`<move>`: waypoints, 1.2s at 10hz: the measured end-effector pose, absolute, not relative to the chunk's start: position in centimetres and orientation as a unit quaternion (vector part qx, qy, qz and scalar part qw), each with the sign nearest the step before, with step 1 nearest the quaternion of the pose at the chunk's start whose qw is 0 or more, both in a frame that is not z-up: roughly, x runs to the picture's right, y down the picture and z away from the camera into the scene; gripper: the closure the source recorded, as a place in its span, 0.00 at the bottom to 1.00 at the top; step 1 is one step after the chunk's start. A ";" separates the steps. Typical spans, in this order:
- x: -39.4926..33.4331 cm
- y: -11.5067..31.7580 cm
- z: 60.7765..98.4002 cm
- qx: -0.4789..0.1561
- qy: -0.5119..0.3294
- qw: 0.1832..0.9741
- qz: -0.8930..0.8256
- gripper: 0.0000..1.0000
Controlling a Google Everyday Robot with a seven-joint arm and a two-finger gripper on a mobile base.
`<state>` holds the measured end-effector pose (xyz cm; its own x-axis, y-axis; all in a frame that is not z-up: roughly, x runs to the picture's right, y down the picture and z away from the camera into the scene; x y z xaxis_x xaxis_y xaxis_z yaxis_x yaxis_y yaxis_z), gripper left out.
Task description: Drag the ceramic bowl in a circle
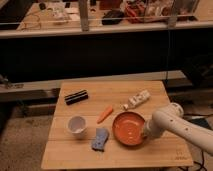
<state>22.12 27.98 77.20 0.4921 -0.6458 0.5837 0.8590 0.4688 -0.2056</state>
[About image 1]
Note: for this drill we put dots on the white cup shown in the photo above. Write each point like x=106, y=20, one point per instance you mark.
x=77, y=125

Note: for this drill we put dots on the red cluttered equipment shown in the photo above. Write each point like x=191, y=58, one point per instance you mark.
x=134, y=13

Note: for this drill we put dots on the blue sponge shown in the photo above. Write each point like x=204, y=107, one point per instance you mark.
x=101, y=138

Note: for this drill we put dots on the white plastic clutter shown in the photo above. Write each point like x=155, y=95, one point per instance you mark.
x=59, y=13

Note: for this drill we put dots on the white tube bottle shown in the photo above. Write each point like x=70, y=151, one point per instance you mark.
x=136, y=100

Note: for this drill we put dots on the black bag on bench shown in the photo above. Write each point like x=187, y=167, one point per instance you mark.
x=112, y=17

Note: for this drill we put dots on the metal frame post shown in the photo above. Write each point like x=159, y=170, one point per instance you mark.
x=83, y=10

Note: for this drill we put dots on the orange carrot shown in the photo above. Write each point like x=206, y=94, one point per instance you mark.
x=105, y=114

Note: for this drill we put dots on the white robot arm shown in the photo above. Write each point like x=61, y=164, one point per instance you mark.
x=170, y=118

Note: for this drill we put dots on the orange ceramic bowl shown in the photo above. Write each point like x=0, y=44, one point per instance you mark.
x=127, y=128

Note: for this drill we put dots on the black striped block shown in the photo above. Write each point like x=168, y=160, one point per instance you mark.
x=76, y=97

